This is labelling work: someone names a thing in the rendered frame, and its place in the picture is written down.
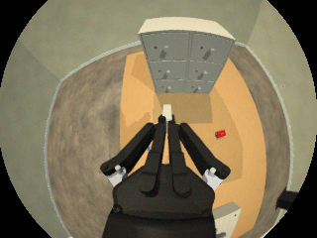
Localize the small grey chest of drawers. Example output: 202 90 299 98
138 17 236 94

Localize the red nine-volt battery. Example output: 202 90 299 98
216 130 226 138

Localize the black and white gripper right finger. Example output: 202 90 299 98
166 105 231 196

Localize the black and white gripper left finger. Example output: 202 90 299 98
100 105 167 194

